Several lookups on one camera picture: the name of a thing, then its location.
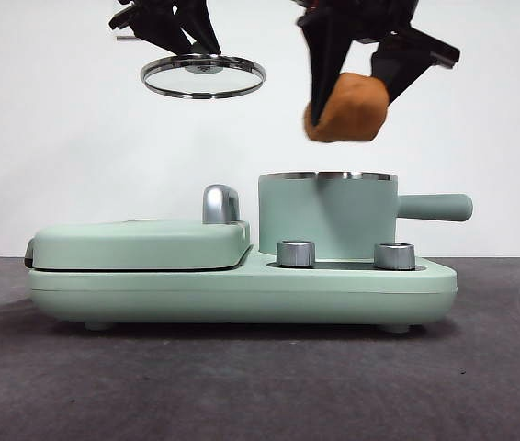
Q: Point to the mint green breakfast machine base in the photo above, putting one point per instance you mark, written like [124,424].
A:
[241,298]

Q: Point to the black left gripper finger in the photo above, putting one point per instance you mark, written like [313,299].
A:
[202,27]
[163,32]

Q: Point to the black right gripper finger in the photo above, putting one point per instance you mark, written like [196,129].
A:
[326,59]
[400,69]

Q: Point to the brown potato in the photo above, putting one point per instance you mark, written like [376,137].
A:
[352,110]

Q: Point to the silver control knob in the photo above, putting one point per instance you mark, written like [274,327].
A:
[296,253]
[394,256]

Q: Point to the glass lid with green knob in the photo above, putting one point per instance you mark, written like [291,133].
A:
[202,78]

